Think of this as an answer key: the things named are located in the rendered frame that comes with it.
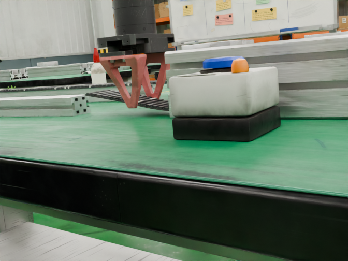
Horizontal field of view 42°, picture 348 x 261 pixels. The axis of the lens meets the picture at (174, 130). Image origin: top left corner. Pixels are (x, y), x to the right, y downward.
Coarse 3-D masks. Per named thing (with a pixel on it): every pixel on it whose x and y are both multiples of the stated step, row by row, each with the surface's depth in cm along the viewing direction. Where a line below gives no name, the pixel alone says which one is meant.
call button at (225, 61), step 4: (224, 56) 44; (228, 56) 43; (232, 56) 43; (236, 56) 42; (240, 56) 43; (208, 60) 43; (212, 60) 42; (216, 60) 42; (220, 60) 42; (224, 60) 42; (228, 60) 42; (232, 60) 42; (204, 64) 43; (208, 64) 42; (212, 64) 42; (216, 64) 42; (220, 64) 42; (224, 64) 42; (228, 64) 42; (204, 68) 43; (216, 68) 43; (220, 68) 43; (224, 68) 43
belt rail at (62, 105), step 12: (36, 96) 80; (48, 96) 77; (60, 96) 75; (72, 96) 72; (84, 96) 73; (0, 108) 81; (12, 108) 80; (24, 108) 78; (36, 108) 76; (48, 108) 75; (60, 108) 73; (72, 108) 72; (84, 108) 73
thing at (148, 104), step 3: (159, 99) 67; (162, 99) 67; (147, 102) 64; (150, 102) 64; (153, 102) 65; (156, 102) 65; (159, 102) 65; (162, 102) 65; (165, 102) 66; (141, 105) 63; (144, 105) 63; (147, 105) 63; (150, 105) 63; (150, 108) 62
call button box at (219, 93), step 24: (216, 72) 41; (240, 72) 39; (264, 72) 42; (192, 96) 42; (216, 96) 40; (240, 96) 39; (264, 96) 42; (192, 120) 42; (216, 120) 41; (240, 120) 40; (264, 120) 42
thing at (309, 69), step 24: (216, 48) 53; (240, 48) 51; (264, 48) 50; (288, 48) 48; (312, 48) 47; (336, 48) 46; (168, 72) 57; (192, 72) 55; (288, 72) 49; (312, 72) 47; (336, 72) 46; (168, 96) 57; (288, 96) 49; (312, 96) 48; (336, 96) 46
